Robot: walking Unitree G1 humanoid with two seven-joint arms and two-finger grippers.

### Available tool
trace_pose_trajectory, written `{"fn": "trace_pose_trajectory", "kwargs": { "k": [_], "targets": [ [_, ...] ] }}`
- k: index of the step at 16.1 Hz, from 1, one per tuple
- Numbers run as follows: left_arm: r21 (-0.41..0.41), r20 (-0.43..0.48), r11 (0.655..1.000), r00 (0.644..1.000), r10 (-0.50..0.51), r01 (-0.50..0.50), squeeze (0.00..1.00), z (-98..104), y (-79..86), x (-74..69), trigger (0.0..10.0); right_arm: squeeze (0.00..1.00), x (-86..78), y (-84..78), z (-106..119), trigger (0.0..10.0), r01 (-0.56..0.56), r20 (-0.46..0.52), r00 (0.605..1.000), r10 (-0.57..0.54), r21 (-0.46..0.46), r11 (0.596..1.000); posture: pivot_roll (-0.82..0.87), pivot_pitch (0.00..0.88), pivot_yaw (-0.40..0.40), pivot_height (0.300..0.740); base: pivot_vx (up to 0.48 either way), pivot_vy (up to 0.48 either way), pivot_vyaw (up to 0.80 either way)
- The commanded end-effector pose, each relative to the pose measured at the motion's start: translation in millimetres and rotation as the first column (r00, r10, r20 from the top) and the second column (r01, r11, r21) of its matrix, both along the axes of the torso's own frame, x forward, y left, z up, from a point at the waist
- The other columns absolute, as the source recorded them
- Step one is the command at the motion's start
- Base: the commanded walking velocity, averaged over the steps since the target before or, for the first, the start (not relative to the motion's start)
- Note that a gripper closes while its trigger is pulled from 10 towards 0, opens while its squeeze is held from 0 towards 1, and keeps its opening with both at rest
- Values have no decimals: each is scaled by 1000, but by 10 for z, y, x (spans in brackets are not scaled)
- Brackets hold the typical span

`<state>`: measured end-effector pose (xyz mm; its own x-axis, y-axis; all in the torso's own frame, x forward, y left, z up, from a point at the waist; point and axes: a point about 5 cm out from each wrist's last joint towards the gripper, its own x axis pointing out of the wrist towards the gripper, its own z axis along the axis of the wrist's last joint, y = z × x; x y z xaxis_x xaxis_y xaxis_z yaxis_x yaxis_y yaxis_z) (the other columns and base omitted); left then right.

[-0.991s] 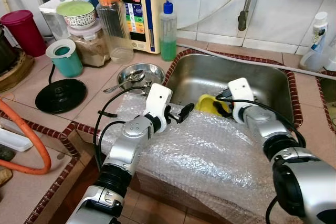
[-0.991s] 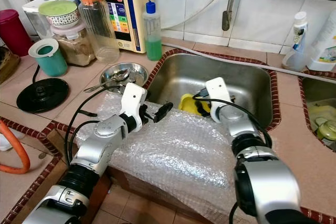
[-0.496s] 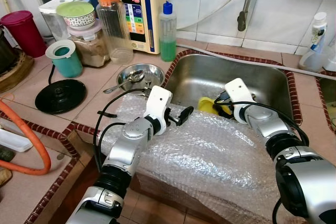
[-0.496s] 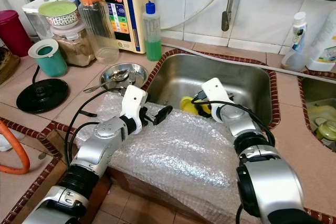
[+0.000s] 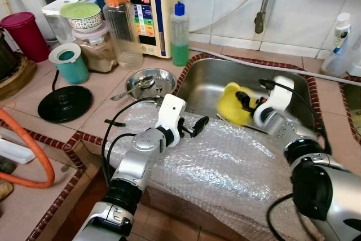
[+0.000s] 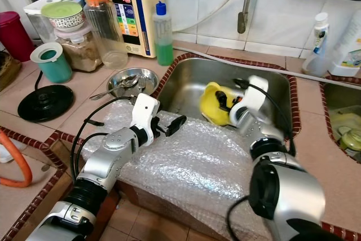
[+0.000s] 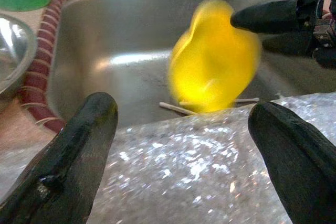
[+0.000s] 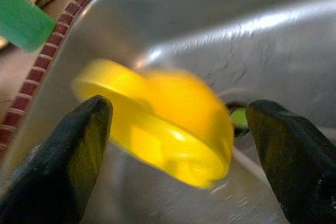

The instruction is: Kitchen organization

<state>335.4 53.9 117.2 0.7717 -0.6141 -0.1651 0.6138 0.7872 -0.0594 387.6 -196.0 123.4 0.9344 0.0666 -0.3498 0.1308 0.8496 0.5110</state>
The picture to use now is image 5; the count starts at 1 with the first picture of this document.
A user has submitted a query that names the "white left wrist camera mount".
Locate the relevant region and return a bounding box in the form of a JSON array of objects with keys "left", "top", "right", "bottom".
[{"left": 155, "top": 94, "right": 187, "bottom": 147}]

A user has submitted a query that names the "orange hose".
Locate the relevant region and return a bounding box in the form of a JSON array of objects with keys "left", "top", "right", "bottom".
[{"left": 0, "top": 107, "right": 56, "bottom": 190}]

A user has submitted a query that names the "clear pitcher orange lid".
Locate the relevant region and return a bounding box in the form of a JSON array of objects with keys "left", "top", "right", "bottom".
[{"left": 102, "top": 0, "right": 144, "bottom": 71}]

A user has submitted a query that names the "white detergent bottle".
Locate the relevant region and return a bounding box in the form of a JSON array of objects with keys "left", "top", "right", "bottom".
[{"left": 347, "top": 27, "right": 361, "bottom": 78}]

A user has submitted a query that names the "steel sink basin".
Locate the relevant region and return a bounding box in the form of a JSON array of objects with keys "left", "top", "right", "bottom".
[
  {"left": 337, "top": 78, "right": 361, "bottom": 141},
  {"left": 175, "top": 57, "right": 318, "bottom": 135}
]

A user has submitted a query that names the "patterned bowl green lid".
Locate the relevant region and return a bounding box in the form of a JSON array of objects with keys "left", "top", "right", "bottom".
[{"left": 59, "top": 2, "right": 104, "bottom": 31}]

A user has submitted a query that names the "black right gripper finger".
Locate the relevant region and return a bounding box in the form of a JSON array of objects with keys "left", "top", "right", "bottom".
[{"left": 234, "top": 90, "right": 253, "bottom": 113}]

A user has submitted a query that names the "beige water ionizer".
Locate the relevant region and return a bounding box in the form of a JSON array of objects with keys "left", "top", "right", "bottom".
[{"left": 120, "top": 0, "right": 180, "bottom": 59}]

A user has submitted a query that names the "round steel bowl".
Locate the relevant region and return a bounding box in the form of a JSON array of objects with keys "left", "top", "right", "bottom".
[{"left": 125, "top": 68, "right": 177, "bottom": 100}]

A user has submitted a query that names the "maroon plastic container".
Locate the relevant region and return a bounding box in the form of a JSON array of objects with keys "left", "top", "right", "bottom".
[{"left": 0, "top": 12, "right": 50, "bottom": 63}]

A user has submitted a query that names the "black kettle base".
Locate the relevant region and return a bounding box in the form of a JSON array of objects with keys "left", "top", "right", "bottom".
[{"left": 37, "top": 71, "right": 94, "bottom": 123}]

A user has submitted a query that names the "white flat object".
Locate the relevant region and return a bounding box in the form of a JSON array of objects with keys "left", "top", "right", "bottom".
[{"left": 0, "top": 138, "right": 36, "bottom": 165}]

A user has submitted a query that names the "teal cup white rim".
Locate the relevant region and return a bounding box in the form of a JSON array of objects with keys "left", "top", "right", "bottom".
[{"left": 49, "top": 43, "right": 91, "bottom": 85}]

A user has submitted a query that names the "clear container white lid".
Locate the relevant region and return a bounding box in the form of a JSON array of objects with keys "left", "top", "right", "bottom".
[{"left": 42, "top": 0, "right": 77, "bottom": 44}]

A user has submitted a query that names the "thin white hose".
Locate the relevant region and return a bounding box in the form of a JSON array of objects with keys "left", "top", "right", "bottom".
[{"left": 188, "top": 0, "right": 272, "bottom": 34}]

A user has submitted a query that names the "grey hose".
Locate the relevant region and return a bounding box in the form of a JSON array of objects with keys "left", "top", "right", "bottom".
[{"left": 188, "top": 45, "right": 361, "bottom": 87}]

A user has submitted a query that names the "wicker basket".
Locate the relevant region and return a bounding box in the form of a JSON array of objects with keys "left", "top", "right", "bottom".
[{"left": 0, "top": 55, "right": 38, "bottom": 100}]

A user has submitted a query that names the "green liquid bottle blue cap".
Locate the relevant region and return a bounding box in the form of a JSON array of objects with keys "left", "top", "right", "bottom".
[{"left": 170, "top": 2, "right": 191, "bottom": 67}]

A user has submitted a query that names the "steel spoon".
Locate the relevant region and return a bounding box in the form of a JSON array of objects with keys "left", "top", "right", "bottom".
[{"left": 110, "top": 76, "right": 156, "bottom": 102}]

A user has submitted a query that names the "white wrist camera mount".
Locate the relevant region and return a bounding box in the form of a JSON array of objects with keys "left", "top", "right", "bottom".
[
  {"left": 253, "top": 75, "right": 296, "bottom": 130},
  {"left": 155, "top": 94, "right": 187, "bottom": 147}
]

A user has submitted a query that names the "clear bubble wrap sheet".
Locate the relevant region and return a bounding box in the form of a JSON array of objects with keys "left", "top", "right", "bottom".
[{"left": 103, "top": 103, "right": 329, "bottom": 241}]

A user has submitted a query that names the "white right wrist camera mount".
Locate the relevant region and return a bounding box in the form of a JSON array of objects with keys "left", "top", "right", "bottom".
[{"left": 253, "top": 75, "right": 296, "bottom": 130}]

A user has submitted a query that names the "yellow plastic funnel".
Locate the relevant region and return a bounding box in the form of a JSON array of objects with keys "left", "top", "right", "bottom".
[{"left": 217, "top": 81, "right": 258, "bottom": 128}]

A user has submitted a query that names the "glass jar brown powder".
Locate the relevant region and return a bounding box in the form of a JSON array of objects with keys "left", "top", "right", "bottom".
[{"left": 73, "top": 22, "right": 119, "bottom": 73}]

